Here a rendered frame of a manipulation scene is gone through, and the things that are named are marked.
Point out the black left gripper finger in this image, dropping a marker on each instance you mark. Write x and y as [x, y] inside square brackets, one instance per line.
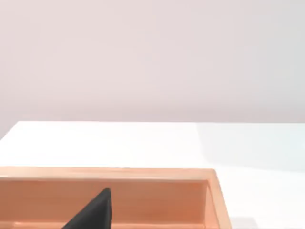
[96, 213]

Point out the shallow salmon-coloured box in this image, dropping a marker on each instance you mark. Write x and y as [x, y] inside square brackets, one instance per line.
[155, 202]

